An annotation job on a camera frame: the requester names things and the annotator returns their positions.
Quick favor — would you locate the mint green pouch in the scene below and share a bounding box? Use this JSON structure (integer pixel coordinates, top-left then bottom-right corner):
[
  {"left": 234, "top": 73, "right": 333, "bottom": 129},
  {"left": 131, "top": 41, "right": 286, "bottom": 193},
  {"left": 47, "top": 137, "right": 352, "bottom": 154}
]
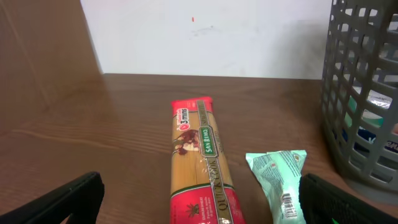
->
[{"left": 246, "top": 150, "right": 307, "bottom": 224}]

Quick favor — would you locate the tissue pack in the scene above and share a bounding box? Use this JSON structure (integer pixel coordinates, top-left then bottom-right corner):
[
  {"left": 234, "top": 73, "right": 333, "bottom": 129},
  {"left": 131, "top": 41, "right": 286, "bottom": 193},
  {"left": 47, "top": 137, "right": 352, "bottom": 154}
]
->
[{"left": 343, "top": 87, "right": 397, "bottom": 153}]

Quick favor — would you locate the grey plastic mesh basket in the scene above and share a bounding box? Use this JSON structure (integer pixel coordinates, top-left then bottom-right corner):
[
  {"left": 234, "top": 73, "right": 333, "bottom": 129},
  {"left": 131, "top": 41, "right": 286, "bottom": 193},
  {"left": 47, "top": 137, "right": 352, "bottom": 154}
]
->
[{"left": 320, "top": 0, "right": 397, "bottom": 205}]

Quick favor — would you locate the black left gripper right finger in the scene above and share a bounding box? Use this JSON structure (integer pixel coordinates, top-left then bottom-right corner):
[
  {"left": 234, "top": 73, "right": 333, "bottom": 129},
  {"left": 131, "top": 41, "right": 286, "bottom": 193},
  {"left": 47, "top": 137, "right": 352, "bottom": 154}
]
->
[{"left": 299, "top": 174, "right": 397, "bottom": 224}]

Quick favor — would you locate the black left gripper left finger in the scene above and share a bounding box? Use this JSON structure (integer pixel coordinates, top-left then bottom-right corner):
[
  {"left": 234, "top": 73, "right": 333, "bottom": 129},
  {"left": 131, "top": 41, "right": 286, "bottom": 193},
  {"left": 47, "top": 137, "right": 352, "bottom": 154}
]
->
[{"left": 1, "top": 172, "right": 104, "bottom": 224}]

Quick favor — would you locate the red spaghetti packet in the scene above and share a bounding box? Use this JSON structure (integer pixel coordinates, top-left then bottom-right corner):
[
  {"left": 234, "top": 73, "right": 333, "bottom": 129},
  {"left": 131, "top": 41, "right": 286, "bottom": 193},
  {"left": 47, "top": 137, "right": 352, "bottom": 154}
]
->
[{"left": 170, "top": 96, "right": 245, "bottom": 224}]

